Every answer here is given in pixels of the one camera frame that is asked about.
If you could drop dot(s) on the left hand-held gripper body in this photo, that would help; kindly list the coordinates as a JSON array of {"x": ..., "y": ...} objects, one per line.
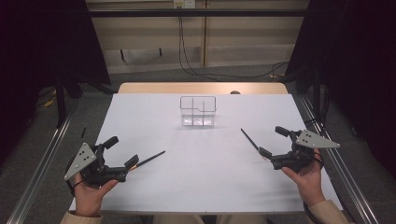
[{"x": 93, "y": 171}]

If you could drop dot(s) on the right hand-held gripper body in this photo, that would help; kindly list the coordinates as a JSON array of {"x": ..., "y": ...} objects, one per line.
[{"x": 300, "y": 155}]

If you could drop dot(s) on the black pen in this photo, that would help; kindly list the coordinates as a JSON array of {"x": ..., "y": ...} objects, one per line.
[
  {"x": 152, "y": 157},
  {"x": 249, "y": 139}
]

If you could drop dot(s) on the clear plastic pen holder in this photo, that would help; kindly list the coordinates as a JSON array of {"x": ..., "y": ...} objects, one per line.
[{"x": 198, "y": 119}]

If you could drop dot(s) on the person's left hand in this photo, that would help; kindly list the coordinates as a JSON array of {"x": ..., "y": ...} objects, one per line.
[{"x": 88, "y": 199}]

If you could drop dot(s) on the person's right hand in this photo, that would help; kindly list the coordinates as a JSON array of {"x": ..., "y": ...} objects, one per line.
[{"x": 309, "y": 183}]

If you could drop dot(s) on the small black floor object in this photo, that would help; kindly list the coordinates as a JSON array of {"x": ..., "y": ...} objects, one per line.
[{"x": 83, "y": 132}]

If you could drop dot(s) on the black metal stand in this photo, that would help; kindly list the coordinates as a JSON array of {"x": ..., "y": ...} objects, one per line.
[
  {"x": 317, "y": 93},
  {"x": 60, "y": 102}
]

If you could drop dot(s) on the white table mat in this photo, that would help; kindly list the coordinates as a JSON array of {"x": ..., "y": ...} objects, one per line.
[{"x": 199, "y": 174}]

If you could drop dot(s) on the black curtain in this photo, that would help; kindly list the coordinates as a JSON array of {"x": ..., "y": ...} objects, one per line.
[
  {"x": 37, "y": 46},
  {"x": 358, "y": 62}
]

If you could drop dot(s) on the black horizontal bar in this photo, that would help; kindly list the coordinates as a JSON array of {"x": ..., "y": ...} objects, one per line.
[{"x": 199, "y": 13}]

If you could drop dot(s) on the metal floor rail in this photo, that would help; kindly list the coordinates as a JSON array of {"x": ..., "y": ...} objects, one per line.
[
  {"x": 40, "y": 174},
  {"x": 351, "y": 186}
]

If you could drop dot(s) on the small black wall bracket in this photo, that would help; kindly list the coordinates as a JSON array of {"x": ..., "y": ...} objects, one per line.
[
  {"x": 122, "y": 55},
  {"x": 160, "y": 52}
]

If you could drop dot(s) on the white wall outlet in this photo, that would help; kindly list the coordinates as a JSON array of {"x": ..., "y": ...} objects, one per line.
[{"x": 184, "y": 3}]

